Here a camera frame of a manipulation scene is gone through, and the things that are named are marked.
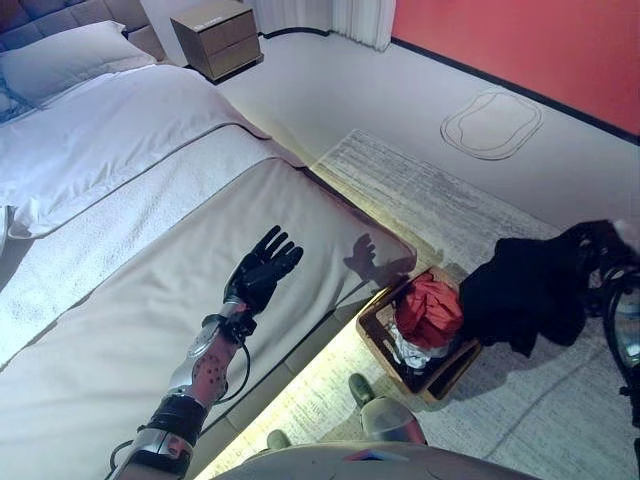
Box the grey pillows at headboard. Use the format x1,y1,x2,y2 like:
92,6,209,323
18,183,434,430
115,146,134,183
0,0,169,64

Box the white garment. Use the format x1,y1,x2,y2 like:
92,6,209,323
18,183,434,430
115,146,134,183
387,324,454,372

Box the bed with beige cover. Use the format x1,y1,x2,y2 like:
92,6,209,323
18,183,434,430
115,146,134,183
0,19,419,480

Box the white duvet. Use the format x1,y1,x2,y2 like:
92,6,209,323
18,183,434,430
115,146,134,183
0,64,275,240

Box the black garment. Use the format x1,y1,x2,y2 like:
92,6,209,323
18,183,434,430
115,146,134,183
458,222,610,359

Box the grey robot torso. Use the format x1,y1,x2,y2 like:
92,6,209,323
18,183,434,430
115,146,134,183
214,439,527,480

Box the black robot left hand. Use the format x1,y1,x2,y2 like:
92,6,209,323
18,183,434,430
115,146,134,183
222,225,305,315

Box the small white floor mat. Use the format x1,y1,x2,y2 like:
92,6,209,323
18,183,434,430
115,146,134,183
439,89,544,162

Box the white curtain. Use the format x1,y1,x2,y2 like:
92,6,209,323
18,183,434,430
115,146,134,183
252,0,398,53

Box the white bed pillow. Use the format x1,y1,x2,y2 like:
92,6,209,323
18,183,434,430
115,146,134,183
0,19,157,110

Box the upholstered bed base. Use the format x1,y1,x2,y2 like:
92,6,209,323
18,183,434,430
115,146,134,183
193,283,382,480

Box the brown wicker basket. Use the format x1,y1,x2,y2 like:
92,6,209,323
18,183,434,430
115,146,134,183
355,265,484,406

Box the grey striped rug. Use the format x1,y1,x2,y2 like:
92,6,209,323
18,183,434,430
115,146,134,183
219,128,640,480

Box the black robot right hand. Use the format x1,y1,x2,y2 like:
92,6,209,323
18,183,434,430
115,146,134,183
574,218,640,289

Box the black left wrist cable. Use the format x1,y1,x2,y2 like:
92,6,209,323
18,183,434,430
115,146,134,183
218,338,253,405

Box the red garment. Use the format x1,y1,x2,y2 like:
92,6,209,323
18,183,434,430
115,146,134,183
397,274,466,350

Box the brown wooden nightstand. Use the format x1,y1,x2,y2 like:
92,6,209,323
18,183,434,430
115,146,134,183
169,0,266,84

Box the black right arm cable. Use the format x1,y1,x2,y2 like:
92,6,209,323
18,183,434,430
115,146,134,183
598,279,640,396

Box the white textured blanket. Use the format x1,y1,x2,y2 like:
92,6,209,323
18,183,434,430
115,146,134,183
0,124,302,367

